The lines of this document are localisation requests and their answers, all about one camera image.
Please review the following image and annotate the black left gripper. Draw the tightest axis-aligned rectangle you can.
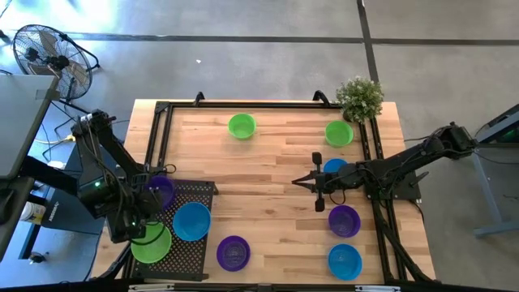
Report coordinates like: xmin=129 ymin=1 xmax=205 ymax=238
xmin=107 ymin=182 xmax=164 ymax=244

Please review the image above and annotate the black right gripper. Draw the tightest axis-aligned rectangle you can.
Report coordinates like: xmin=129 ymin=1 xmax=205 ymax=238
xmin=291 ymin=152 xmax=360 ymax=213

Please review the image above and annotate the blue plastic mini bowl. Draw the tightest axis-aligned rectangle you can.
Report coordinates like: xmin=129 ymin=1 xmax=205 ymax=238
xmin=172 ymin=201 xmax=212 ymax=243
xmin=327 ymin=243 xmax=363 ymax=281
xmin=323 ymin=157 xmax=349 ymax=174

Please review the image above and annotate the purple plastic mini bowl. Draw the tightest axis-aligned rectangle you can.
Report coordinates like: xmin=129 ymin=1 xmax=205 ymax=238
xmin=328 ymin=204 xmax=362 ymax=238
xmin=145 ymin=174 xmax=178 ymax=211
xmin=216 ymin=234 xmax=251 ymax=273

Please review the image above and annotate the green plastic mini bowl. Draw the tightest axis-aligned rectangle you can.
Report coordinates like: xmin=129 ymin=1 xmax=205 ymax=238
xmin=130 ymin=221 xmax=173 ymax=264
xmin=227 ymin=113 xmax=258 ymax=141
xmin=324 ymin=120 xmax=354 ymax=148

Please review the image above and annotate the black computer case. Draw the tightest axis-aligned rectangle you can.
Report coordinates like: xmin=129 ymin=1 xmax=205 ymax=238
xmin=42 ymin=141 xmax=122 ymax=236

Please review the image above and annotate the black perforated metal shelf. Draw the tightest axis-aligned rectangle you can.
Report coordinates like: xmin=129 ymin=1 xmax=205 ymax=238
xmin=131 ymin=179 xmax=219 ymax=282

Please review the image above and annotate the white label strip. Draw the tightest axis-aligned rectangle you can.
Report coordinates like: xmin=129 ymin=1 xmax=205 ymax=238
xmin=128 ymin=283 xmax=175 ymax=292
xmin=354 ymin=285 xmax=401 ymax=292

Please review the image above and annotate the artificial potted green plant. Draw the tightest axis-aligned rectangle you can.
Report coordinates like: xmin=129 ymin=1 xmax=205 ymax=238
xmin=335 ymin=75 xmax=385 ymax=124

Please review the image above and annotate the white round container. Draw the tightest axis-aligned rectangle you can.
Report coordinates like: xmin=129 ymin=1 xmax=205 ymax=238
xmin=19 ymin=201 xmax=47 ymax=225

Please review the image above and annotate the grey standing desk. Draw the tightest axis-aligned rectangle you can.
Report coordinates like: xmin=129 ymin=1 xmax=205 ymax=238
xmin=0 ymin=75 xmax=60 ymax=179

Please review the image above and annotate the black floor fan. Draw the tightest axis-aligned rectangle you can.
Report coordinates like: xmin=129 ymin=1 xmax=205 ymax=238
xmin=11 ymin=24 xmax=101 ymax=117

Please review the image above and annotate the black aluminium table frame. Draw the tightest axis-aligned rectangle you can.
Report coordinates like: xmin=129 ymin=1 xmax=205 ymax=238
xmin=92 ymin=100 xmax=435 ymax=285

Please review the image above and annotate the blue grey desk frame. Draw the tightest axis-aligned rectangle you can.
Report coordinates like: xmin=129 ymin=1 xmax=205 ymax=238
xmin=472 ymin=103 xmax=519 ymax=238

